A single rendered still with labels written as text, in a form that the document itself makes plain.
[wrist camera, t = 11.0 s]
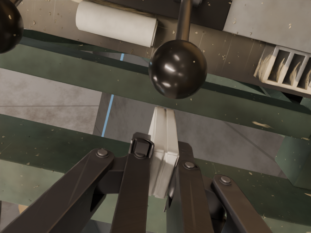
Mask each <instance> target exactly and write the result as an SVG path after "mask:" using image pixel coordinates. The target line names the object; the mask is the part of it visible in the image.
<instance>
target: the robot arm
mask: <svg viewBox="0 0 311 233"><path fill-rule="evenodd" d="M168 192H169V194H168ZM107 194H118V199H117V203H116V208H115V211H114V216H113V220H112V225H111V229H110V233H146V221H147V209H148V196H151V195H154V196H155V197H157V198H161V199H164V198H166V197H167V194H168V197H167V201H166V204H165V207H164V210H163V212H165V211H166V210H167V233H273V232H272V231H271V229H270V228H269V227H268V225H267V224H266V223H265V221H264V220H263V219H262V217H261V216H260V215H259V213H258V212H257V210H256V209H255V208H254V206H253V205H252V203H251V202H250V201H249V199H248V198H247V197H246V196H245V194H244V193H243V191H242V190H241V189H240V187H239V186H238V185H237V183H236V182H235V181H234V180H233V179H231V178H230V177H229V176H226V175H222V174H217V175H215V176H214V178H213V179H211V178H209V177H206V176H204V175H203V174H201V169H200V167H199V166H198V165H197V164H195V161H194V156H193V150H192V147H191V146H190V145H189V143H186V142H182V141H178V139H177V130H176V121H175V112H174V110H173V109H169V108H167V109H164V107H160V106H157V107H155V110H154V114H153V117H152V121H151V125H150V129H149V133H148V134H144V133H140V132H135V133H134V134H133V135H132V139H131V144H130V148H129V152H128V154H127V155H126V156H124V157H115V155H114V153H113V152H112V151H110V150H108V149H104V148H96V149H93V150H91V151H90V152H89V153H88V154H87V155H86V156H85V157H83V158H82V159H81V160H80V161H79V162H78V163H77V164H76V165H74V166H73V167H72V168H71V169H70V170H69V171H68V172H67V173H65V174H64V175H63V176H62V177H61V178H60V179H59V180H57V181H56V182H55V183H54V184H53V185H52V186H51V187H50V188H48V189H47V190H46V191H45V192H44V193H43V194H42V195H41V196H40V197H39V198H38V199H36V200H35V201H34V202H33V203H32V204H31V205H30V206H29V207H27V208H26V209H25V210H24V211H23V212H22V213H21V214H20V215H18V216H17V217H16V218H15V219H14V220H13V221H12V222H10V223H9V224H8V225H7V226H6V227H5V228H4V229H3V230H1V231H0V233H80V232H81V231H82V229H83V228H84V227H85V225H86V224H87V223H88V221H89V220H90V219H91V217H92V216H93V214H94V213H95V212H96V210H97V209H98V208H99V206H100V205H101V203H102V202H103V201H104V200H105V198H106V195H107ZM225 214H226V216H225Z"/></svg>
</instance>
